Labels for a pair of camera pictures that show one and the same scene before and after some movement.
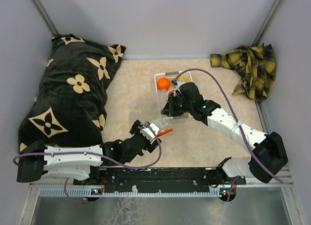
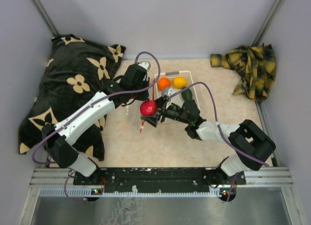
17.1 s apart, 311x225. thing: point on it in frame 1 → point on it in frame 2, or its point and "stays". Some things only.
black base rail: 160,180 stays
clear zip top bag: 164,123 → 132,106
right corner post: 269,19 stays
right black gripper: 169,109 → 161,103
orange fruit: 164,83 stays
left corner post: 39,7 stays
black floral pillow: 70,105 stays
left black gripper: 149,147 → 145,96
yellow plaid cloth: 255,66 stays
